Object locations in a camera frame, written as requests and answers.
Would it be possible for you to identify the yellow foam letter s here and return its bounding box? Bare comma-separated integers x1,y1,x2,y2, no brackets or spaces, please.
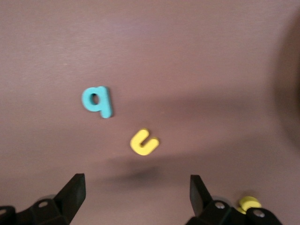
236,195,263,215

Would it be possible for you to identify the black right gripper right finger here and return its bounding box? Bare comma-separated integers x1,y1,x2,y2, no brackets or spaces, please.
186,174,283,225

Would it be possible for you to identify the yellow foam letter n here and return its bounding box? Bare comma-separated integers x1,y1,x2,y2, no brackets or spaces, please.
129,128,161,156

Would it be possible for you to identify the teal foam letter b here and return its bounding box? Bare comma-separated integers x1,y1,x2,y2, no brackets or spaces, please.
81,86,115,119

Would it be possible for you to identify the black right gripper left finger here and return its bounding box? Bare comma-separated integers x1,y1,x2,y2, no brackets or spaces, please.
0,173,86,225

